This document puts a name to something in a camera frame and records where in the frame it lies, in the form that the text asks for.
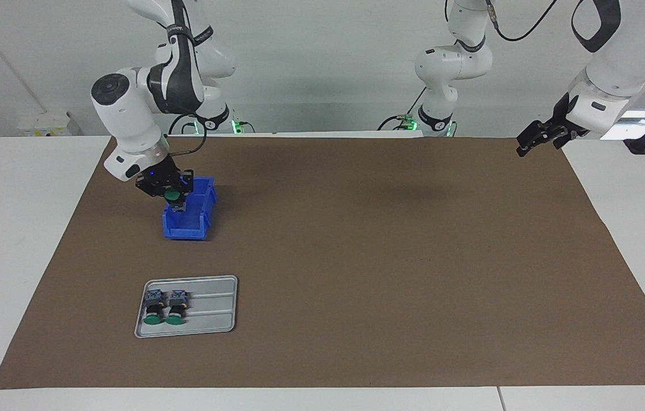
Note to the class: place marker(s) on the blue plastic bin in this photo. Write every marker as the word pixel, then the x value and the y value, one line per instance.
pixel 191 222

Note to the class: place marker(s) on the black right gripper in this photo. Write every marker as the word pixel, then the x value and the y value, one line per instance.
pixel 161 174

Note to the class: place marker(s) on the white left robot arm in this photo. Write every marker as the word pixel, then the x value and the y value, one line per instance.
pixel 619 68

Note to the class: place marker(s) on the white box yellow labels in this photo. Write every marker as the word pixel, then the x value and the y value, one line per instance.
pixel 48 123

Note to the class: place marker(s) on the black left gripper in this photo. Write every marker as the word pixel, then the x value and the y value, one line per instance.
pixel 562 120

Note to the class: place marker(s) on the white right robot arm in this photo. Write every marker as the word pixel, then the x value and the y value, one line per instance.
pixel 128 114

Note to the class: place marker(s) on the silver metal tray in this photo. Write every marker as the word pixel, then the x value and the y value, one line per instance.
pixel 214 311

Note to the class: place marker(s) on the brown table mat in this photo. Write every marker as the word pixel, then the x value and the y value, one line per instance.
pixel 414 297

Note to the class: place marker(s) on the green push button switch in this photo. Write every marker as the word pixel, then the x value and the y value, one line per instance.
pixel 176 305
pixel 154 305
pixel 172 196

